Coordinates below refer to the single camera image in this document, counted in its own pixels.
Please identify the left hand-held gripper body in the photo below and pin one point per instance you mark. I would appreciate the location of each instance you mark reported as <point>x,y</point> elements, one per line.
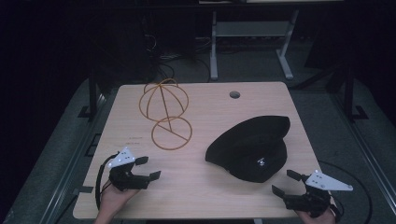
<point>123,158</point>

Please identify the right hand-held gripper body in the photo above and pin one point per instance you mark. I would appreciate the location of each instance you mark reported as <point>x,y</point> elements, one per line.
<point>323,182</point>

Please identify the black hat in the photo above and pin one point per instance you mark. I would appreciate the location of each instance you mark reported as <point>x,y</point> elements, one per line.
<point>249,146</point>

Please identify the person's right hand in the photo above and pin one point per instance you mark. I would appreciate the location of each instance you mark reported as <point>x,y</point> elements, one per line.
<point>316,220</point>

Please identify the person's left hand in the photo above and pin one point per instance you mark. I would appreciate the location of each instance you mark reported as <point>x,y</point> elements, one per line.
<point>113,200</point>

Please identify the grey metal stand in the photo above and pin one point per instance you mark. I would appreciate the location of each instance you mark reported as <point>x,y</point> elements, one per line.
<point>252,29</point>

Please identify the metal floor rail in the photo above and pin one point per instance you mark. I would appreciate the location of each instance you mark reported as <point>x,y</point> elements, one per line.
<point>370,155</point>
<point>77,146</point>

